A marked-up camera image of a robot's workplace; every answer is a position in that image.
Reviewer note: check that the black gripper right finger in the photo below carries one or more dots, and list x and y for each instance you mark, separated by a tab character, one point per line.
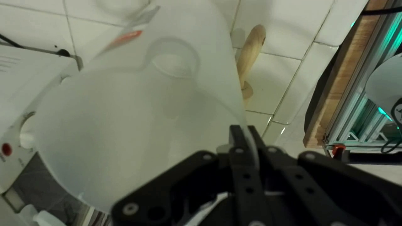
319	188

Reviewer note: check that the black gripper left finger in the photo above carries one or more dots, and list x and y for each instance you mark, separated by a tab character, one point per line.
241	176

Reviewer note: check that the translucent plastic jug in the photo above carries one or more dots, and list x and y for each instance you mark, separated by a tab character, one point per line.
126	126

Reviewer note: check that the small red connector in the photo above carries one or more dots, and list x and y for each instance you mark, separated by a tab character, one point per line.
340	150

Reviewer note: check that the wooden rolling pin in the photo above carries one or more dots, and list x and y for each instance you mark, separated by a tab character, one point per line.
251	54

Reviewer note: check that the white toaster oven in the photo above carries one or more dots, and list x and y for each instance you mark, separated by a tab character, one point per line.
26	75

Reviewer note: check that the aluminium frame stand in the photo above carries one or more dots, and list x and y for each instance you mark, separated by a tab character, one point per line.
356	104

